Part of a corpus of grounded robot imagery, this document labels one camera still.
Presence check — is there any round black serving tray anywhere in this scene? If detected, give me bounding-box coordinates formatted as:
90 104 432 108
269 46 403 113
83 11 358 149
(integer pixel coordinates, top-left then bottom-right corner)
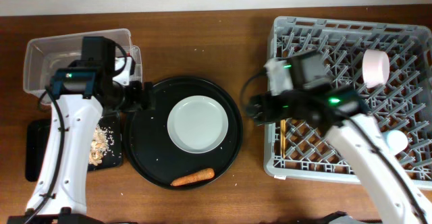
123 76 243 190

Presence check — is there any grey round plate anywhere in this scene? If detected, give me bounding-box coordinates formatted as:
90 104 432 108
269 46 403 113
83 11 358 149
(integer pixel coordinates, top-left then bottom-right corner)
167 95 229 154

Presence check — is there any pile of food scraps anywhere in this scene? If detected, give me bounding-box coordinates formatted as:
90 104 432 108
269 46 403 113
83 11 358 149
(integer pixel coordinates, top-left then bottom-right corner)
88 125 114 166

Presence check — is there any orange carrot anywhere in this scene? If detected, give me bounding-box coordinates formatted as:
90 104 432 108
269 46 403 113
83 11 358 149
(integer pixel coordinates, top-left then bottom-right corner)
171 168 215 187

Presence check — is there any light blue cup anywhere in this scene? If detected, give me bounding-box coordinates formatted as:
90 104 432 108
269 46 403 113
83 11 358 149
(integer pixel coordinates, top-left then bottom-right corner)
383 130 408 155

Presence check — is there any red snack wrapper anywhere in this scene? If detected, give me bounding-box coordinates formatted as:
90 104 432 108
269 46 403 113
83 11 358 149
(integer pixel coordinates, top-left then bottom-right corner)
130 57 136 76

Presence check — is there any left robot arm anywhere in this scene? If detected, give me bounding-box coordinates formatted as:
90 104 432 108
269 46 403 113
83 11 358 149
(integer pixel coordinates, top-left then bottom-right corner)
7 36 155 223

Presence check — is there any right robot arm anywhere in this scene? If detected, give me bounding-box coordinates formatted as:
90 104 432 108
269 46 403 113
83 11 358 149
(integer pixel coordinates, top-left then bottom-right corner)
245 51 431 223

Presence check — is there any grey dishwasher rack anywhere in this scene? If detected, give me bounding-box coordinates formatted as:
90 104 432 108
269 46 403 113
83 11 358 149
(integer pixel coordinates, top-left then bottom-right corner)
263 16 432 191

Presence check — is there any clear plastic bin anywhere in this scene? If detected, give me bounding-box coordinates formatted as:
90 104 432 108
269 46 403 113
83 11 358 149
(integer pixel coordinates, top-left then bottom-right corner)
23 28 143 97

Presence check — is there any black rectangular tray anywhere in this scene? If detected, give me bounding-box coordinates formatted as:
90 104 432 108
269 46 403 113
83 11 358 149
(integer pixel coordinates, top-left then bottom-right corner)
25 115 124 182

